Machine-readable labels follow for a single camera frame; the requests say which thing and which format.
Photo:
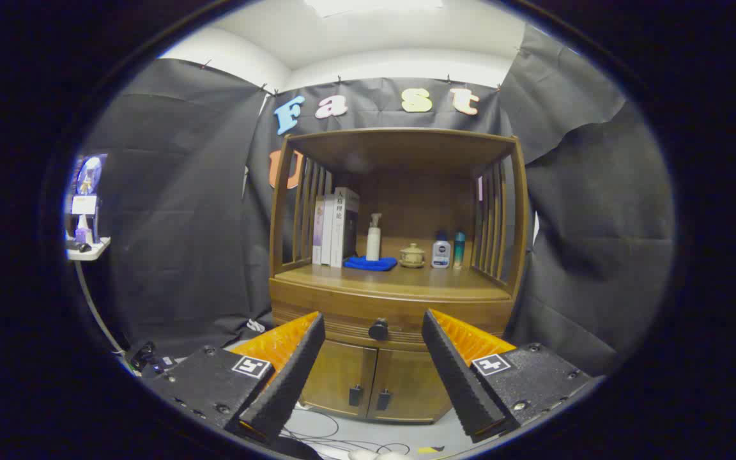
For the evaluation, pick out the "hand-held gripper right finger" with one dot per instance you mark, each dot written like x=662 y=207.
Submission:
x=457 y=377

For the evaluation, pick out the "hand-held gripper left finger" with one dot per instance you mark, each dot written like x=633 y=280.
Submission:
x=291 y=377

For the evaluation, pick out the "wooden cabinet door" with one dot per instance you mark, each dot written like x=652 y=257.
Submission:
x=406 y=383
x=336 y=377

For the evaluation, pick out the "wooden countertop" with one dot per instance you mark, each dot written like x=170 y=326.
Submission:
x=406 y=281

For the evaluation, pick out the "wooden cabinet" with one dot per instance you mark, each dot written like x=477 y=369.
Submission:
x=406 y=153

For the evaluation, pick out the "small white bundle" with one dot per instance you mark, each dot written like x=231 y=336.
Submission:
x=255 y=326

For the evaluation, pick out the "yellow floor tape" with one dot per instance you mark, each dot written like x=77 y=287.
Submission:
x=430 y=450

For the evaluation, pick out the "beige saucer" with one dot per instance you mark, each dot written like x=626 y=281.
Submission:
x=412 y=264

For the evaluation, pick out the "white lotion bottle blue cap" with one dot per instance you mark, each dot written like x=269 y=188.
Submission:
x=441 y=255

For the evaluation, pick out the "teal bottle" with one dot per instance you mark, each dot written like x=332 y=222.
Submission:
x=459 y=250

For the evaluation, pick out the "beige lidded tea bowl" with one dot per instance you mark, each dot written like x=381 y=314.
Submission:
x=413 y=254

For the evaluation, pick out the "blue folded cloth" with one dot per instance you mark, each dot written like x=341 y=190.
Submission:
x=368 y=264

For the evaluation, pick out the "black device on floor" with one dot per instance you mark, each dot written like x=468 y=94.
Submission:
x=144 y=354

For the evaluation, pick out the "thin purple book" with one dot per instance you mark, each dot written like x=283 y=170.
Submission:
x=317 y=230

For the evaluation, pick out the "white spray bottle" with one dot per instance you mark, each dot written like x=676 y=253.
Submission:
x=374 y=243

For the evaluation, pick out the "thick grey and white book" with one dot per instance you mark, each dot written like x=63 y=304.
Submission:
x=342 y=223

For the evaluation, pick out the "black backdrop cloth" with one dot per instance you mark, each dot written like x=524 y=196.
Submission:
x=183 y=223

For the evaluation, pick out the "ceiling light panel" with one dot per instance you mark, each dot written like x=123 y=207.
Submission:
x=374 y=5

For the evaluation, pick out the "white wall shelf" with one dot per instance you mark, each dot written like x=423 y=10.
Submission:
x=90 y=251

